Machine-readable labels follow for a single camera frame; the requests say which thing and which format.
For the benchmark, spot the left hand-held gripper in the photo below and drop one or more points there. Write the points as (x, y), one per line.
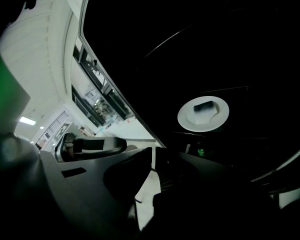
(61, 149)

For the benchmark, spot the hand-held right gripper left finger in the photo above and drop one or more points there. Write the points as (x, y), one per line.
(90, 189)

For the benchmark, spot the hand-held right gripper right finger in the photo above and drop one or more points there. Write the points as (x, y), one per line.
(190, 196)

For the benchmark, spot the white round plate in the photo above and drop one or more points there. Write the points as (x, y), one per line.
(202, 121)

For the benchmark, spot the dark block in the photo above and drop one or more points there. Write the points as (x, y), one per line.
(203, 106)

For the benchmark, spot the small green bottle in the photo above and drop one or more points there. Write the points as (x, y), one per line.
(201, 152)

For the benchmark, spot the ceiling light panel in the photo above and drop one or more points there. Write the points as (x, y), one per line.
(27, 120)

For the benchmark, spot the black window frame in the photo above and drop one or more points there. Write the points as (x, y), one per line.
(100, 101)

